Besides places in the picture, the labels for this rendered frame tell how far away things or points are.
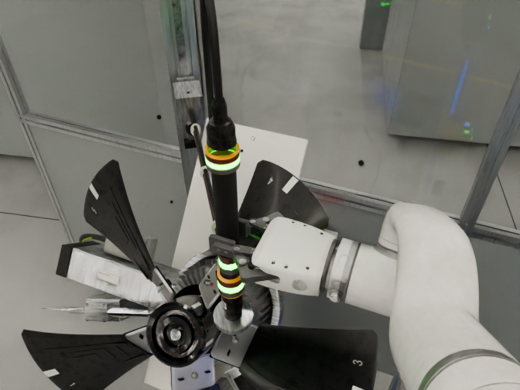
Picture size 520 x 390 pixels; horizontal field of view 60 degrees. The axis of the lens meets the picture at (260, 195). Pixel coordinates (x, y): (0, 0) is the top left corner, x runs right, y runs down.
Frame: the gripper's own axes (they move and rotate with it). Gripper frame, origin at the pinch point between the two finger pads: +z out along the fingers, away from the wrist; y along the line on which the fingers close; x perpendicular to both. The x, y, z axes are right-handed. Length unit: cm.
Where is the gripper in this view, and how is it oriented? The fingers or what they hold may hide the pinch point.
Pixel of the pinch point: (228, 235)
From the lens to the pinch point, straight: 66.7
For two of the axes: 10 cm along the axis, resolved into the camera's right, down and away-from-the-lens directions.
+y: 3.7, -6.1, 7.0
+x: 0.1, -7.5, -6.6
